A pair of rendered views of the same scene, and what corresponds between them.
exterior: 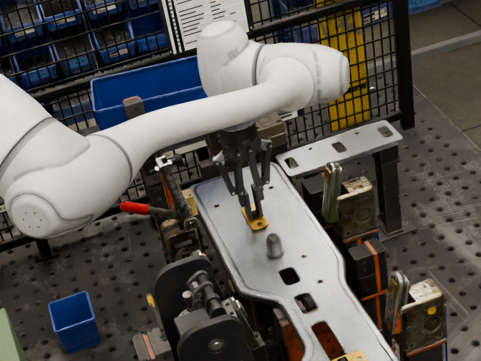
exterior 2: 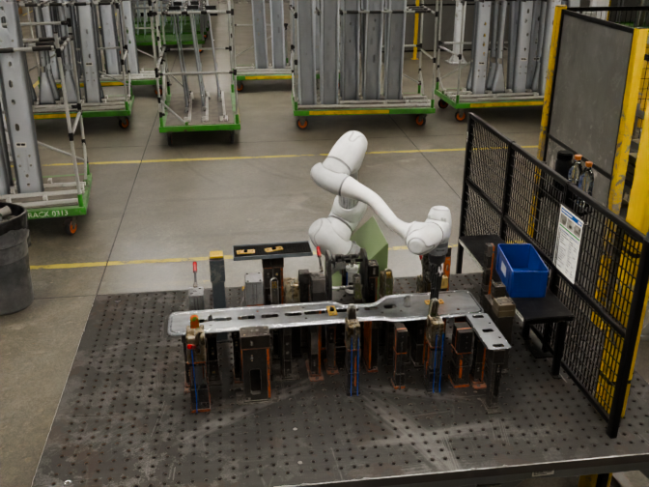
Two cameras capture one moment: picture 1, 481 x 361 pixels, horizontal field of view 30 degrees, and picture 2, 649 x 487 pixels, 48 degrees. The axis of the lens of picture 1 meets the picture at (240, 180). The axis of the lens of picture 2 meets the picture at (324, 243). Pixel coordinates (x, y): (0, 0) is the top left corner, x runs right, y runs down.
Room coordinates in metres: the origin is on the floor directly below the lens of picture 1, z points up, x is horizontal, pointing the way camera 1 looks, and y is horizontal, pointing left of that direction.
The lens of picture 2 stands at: (1.21, -2.92, 2.57)
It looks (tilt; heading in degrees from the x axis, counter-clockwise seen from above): 24 degrees down; 93
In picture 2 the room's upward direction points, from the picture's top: straight up
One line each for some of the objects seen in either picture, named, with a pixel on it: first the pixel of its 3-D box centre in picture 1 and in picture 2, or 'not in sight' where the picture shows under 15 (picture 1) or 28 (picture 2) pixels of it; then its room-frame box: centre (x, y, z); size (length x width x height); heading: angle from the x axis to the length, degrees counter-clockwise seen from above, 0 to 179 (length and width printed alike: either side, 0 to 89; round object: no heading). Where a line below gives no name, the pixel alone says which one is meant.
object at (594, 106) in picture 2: not in sight; (578, 160); (2.71, 2.18, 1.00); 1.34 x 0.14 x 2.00; 101
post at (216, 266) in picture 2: not in sight; (219, 299); (0.52, 0.11, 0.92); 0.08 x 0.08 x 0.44; 12
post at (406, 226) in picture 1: (387, 185); (493, 377); (1.76, -0.35, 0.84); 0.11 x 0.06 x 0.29; 102
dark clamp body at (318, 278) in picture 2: not in sight; (318, 311); (1.00, 0.07, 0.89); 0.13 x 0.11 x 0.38; 102
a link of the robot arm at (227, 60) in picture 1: (231, 61); (437, 224); (1.52, -0.03, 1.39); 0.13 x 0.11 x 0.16; 63
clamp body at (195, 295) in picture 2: not in sight; (198, 326); (0.46, -0.07, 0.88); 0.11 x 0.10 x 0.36; 102
